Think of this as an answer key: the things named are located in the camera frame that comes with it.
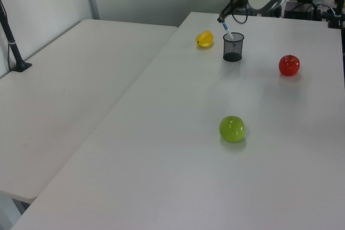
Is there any dark robot gripper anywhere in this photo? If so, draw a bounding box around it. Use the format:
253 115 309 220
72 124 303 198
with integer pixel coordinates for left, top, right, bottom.
217 0 245 24

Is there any yellow toy starfruit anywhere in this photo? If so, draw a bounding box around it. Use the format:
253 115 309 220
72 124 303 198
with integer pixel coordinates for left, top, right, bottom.
195 30 215 49

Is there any green toy apple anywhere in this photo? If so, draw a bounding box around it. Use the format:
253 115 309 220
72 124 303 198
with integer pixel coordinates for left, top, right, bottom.
218 115 246 143

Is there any black equipment box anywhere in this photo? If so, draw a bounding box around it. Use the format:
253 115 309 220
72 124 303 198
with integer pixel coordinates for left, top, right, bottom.
284 1 322 21

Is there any black camera stand pole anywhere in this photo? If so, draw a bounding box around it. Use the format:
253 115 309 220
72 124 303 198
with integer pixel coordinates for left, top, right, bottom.
0 0 33 73

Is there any red toy apple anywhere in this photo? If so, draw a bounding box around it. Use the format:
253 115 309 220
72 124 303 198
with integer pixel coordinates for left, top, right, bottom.
278 54 301 76

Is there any black clamp camera stand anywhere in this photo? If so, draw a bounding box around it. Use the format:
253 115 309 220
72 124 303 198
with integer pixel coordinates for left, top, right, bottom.
327 0 345 29

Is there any blue capped marker pen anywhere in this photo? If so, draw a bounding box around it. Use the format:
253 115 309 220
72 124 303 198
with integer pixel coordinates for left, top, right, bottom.
221 21 234 40

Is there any black mesh pen holder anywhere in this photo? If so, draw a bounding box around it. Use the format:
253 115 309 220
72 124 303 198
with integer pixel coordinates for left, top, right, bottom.
223 32 245 62

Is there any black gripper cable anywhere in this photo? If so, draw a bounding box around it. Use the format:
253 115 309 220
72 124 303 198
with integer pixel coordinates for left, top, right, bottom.
230 0 250 25

